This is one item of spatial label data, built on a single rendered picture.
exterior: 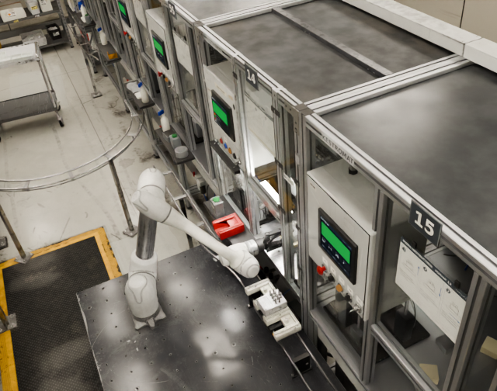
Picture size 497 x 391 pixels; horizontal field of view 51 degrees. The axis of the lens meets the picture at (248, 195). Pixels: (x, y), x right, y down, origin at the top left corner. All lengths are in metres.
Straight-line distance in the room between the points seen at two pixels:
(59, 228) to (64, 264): 0.51
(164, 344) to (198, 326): 0.21
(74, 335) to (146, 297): 1.24
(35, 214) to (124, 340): 2.51
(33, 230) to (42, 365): 1.53
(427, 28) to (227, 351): 1.85
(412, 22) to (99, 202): 3.48
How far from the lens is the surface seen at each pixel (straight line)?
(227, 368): 2.80
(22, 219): 5.29
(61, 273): 4.54
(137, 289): 2.89
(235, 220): 3.13
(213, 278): 3.19
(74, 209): 5.17
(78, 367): 3.88
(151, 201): 2.54
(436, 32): 2.50
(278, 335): 2.64
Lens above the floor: 3.01
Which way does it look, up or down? 39 degrees down
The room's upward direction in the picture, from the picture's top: 6 degrees counter-clockwise
